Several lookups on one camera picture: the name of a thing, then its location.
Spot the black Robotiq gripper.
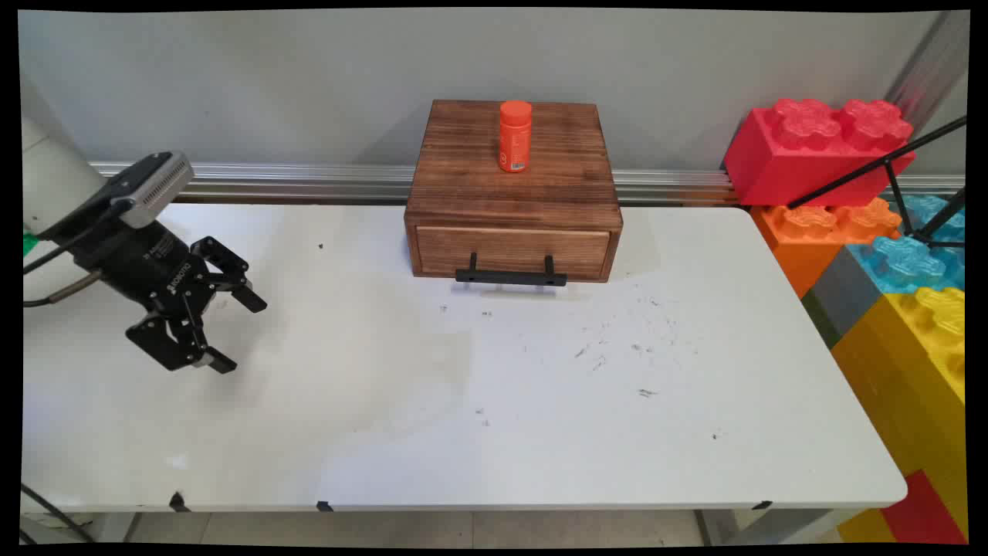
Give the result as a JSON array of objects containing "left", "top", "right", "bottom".
[{"left": 73, "top": 219, "right": 269, "bottom": 375}]

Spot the black bar drawer handle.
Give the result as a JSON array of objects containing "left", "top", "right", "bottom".
[{"left": 455, "top": 253, "right": 569, "bottom": 289}]

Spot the wooden cabinet door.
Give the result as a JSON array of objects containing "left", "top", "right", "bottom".
[{"left": 415, "top": 225, "right": 613, "bottom": 280}]

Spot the dark wooden drawer cabinet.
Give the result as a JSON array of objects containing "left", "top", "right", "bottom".
[{"left": 404, "top": 99, "right": 624, "bottom": 284}]

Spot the orange plastic bottle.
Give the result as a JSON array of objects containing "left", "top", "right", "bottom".
[{"left": 499, "top": 100, "right": 533, "bottom": 174}]

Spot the white table leg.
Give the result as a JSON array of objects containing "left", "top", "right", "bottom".
[{"left": 694, "top": 508, "right": 859, "bottom": 547}]

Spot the red giant toy brick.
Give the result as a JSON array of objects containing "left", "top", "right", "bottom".
[{"left": 722, "top": 97, "right": 918, "bottom": 209}]

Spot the orange giant toy brick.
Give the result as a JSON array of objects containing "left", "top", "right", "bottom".
[{"left": 749, "top": 197, "right": 903, "bottom": 299}]

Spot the grey giant toy brick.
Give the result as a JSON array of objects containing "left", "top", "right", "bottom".
[{"left": 803, "top": 245, "right": 882, "bottom": 350}]

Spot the black tripod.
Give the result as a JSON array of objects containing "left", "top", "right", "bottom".
[{"left": 787, "top": 115, "right": 968, "bottom": 250}]

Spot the blue giant toy brick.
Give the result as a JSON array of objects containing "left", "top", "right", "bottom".
[{"left": 848, "top": 193, "right": 966, "bottom": 295}]

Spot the yellow giant toy brick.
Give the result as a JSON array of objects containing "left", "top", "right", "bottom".
[{"left": 831, "top": 286, "right": 966, "bottom": 495}]

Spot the aluminium upright profile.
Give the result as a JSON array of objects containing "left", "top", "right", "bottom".
[{"left": 883, "top": 11, "right": 970, "bottom": 118}]

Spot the grey black wrist camera box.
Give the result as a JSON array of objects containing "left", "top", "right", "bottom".
[{"left": 37, "top": 151, "right": 195, "bottom": 242}]

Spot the grey sheathed gripper cable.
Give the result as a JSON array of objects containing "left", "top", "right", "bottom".
[{"left": 23, "top": 270, "right": 106, "bottom": 309}]

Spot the black camera cable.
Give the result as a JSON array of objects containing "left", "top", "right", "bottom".
[{"left": 23, "top": 201, "right": 134, "bottom": 276}]

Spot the aluminium wall rail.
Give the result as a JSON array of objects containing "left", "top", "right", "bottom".
[{"left": 88, "top": 160, "right": 966, "bottom": 209}]

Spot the black floor cable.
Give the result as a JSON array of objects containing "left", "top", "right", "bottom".
[{"left": 21, "top": 483, "right": 95, "bottom": 543}]

